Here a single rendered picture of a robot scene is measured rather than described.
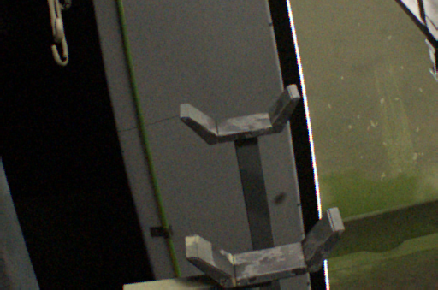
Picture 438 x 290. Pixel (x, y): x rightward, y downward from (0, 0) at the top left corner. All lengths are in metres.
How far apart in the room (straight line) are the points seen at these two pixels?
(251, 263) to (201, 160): 0.59
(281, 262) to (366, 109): 2.16
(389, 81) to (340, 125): 0.19
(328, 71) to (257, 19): 1.62
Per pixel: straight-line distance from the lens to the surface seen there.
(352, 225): 2.61
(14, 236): 0.63
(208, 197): 1.12
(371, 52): 2.70
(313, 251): 0.51
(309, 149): 1.12
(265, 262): 0.51
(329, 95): 2.66
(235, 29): 1.06
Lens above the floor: 1.34
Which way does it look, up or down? 20 degrees down
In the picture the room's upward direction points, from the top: 10 degrees counter-clockwise
